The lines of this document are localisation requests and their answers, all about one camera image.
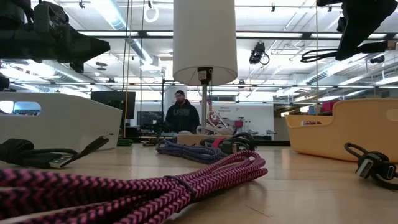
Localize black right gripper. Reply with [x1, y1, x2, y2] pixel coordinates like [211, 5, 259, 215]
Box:
[317, 0, 398, 61]

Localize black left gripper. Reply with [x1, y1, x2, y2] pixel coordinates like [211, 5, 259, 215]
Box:
[0, 0, 111, 74]

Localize black usb cable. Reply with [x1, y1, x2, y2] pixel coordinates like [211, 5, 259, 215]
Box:
[0, 134, 110, 170]
[300, 39, 397, 63]
[343, 142, 398, 191]

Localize pink braided usb cable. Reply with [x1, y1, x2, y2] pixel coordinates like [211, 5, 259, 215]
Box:
[0, 150, 269, 224]

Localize blue braided usb cable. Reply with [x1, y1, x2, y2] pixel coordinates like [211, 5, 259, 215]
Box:
[155, 139, 223, 165]

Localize black cable red strap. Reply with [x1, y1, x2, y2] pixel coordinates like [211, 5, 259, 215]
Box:
[198, 132, 257, 156]

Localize large black monitor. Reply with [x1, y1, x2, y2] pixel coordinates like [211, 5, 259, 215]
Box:
[90, 91, 136, 121]

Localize clear plastic tray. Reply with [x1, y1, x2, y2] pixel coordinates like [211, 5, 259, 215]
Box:
[0, 91, 123, 153]

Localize red storage box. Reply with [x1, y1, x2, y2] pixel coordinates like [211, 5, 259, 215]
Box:
[322, 101, 341, 113]

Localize small dark monitor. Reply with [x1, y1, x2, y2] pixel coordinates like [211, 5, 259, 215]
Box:
[136, 111, 165, 127]

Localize yellow plastic bin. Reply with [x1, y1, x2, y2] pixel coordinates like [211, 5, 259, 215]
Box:
[285, 98, 398, 164]

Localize person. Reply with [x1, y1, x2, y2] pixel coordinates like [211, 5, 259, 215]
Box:
[164, 90, 201, 134]

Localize white cylindrical bucket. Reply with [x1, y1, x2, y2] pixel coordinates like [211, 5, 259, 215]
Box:
[172, 0, 239, 147]

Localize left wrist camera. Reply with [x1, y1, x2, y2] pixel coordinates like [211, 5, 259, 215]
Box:
[33, 1, 70, 35]

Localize white hanging ring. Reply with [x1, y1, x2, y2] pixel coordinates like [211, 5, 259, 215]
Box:
[143, 5, 160, 24]

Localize black hanging camera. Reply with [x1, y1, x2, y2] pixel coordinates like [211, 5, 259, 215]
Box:
[248, 42, 271, 65]

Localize white lamp cord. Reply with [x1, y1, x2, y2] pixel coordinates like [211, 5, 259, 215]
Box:
[196, 116, 234, 136]

